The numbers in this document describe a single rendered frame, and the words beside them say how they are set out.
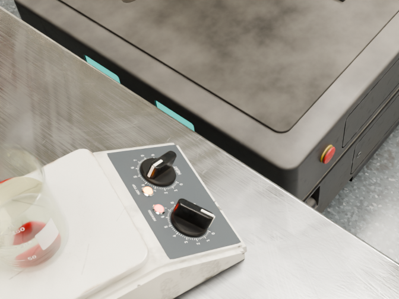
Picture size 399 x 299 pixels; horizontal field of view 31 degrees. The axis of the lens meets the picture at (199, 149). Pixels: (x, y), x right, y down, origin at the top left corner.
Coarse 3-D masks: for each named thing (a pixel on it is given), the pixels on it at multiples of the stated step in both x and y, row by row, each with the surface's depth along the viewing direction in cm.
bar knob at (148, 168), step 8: (168, 152) 62; (144, 160) 62; (152, 160) 62; (160, 160) 60; (168, 160) 61; (144, 168) 61; (152, 168) 60; (160, 168) 60; (168, 168) 62; (144, 176) 61; (152, 176) 60; (160, 176) 61; (168, 176) 62; (152, 184) 61; (160, 184) 61; (168, 184) 61
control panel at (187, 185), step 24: (120, 168) 61; (144, 192) 59; (168, 192) 61; (192, 192) 62; (144, 216) 58; (168, 216) 59; (216, 216) 61; (168, 240) 57; (192, 240) 58; (216, 240) 59
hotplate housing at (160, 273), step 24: (168, 144) 65; (192, 168) 65; (120, 192) 59; (144, 240) 56; (240, 240) 60; (168, 264) 55; (192, 264) 56; (216, 264) 58; (120, 288) 54; (144, 288) 55; (168, 288) 57; (192, 288) 60
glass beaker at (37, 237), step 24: (0, 144) 50; (0, 168) 52; (24, 168) 52; (48, 192) 49; (24, 216) 47; (48, 216) 50; (0, 240) 49; (24, 240) 49; (48, 240) 51; (24, 264) 52; (48, 264) 53
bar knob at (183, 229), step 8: (184, 200) 58; (176, 208) 58; (184, 208) 58; (192, 208) 58; (200, 208) 58; (176, 216) 58; (184, 216) 58; (192, 216) 58; (200, 216) 58; (208, 216) 58; (176, 224) 58; (184, 224) 58; (192, 224) 58; (200, 224) 58; (208, 224) 58; (184, 232) 58; (192, 232) 58; (200, 232) 58
